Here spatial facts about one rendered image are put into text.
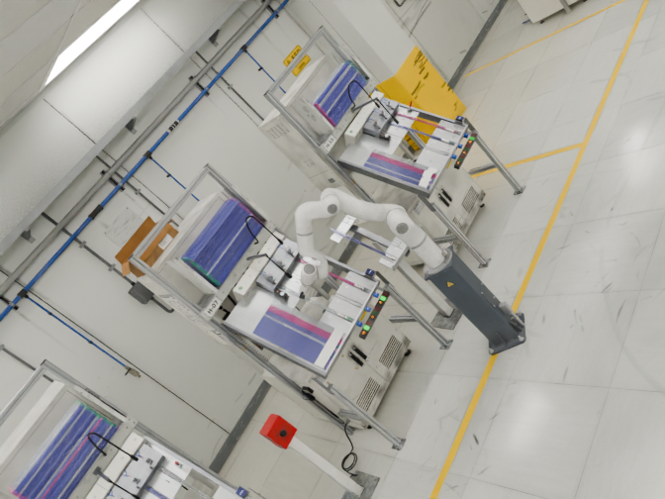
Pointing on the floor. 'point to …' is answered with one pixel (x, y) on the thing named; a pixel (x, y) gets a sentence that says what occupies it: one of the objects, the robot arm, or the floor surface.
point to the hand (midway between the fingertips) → (306, 291)
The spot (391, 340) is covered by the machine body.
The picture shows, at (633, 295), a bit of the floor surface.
